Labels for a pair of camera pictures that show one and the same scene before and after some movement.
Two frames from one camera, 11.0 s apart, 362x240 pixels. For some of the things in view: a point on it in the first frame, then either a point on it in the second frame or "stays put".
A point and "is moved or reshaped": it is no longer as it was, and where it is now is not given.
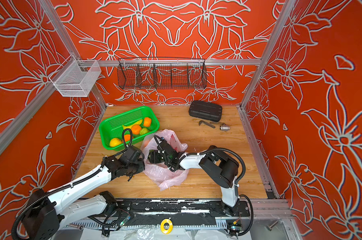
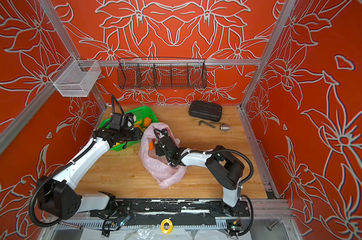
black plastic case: [204, 110] stays put
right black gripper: [152, 156] → [158, 150]
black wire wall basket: [160, 73] stays put
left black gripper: [141, 160] → [138, 135]
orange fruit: [147, 122] stays put
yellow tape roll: [169, 221] stays put
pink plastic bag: [159, 173] is moved or reshaped
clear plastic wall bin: [76, 78] stays put
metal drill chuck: [224, 128] stays put
